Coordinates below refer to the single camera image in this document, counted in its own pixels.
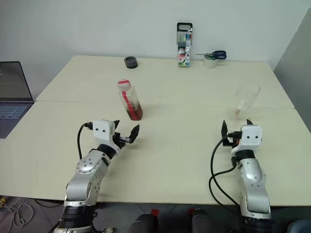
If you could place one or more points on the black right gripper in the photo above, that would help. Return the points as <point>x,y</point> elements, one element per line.
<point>233,139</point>

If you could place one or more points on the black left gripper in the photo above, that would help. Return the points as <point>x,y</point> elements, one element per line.
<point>119,139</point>

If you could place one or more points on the clear plastic bottle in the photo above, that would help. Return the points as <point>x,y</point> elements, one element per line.
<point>134,109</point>

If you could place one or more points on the red and white bottle cap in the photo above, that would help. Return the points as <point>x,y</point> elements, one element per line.
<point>124,84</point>

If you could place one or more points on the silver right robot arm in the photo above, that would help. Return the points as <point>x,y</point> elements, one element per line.
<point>252,174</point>

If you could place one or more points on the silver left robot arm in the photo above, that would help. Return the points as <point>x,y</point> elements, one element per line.
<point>82,184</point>

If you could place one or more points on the clear plastic cup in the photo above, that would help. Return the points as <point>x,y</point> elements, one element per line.
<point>247,94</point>

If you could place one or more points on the white tape roll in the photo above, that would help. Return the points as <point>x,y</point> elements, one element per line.
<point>211,63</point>

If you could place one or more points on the grey partition panel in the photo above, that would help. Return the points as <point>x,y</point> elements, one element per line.
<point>296,72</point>

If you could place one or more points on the marker pen set case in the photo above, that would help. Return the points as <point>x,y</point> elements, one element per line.
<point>184,53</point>

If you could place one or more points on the dark rounded shape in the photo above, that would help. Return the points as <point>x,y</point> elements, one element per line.
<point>202,222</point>
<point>142,224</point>

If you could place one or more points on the blue object on floor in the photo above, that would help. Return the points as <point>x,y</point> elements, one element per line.
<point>300,227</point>

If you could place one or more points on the grey laptop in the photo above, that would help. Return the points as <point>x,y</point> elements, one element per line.
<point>12,82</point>

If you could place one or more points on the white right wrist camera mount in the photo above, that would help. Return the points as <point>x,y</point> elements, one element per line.
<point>252,136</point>

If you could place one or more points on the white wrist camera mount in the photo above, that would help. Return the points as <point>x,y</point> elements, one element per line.
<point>102,128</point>
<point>252,136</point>

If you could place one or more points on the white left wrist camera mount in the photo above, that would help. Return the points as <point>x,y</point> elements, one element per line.
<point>102,128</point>

